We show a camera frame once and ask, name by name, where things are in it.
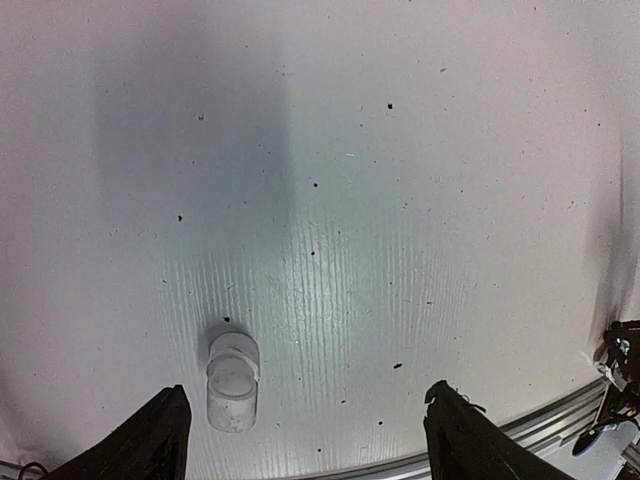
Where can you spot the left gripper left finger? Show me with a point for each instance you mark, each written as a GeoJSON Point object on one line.
{"type": "Point", "coordinates": [151, 444]}

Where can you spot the white pipe elbow fitting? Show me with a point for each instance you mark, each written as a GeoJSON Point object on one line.
{"type": "Point", "coordinates": [233, 373]}

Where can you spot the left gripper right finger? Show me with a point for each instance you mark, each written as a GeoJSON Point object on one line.
{"type": "Point", "coordinates": [462, 443]}

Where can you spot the aluminium front rail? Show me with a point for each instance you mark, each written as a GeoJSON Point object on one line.
{"type": "Point", "coordinates": [577, 419]}

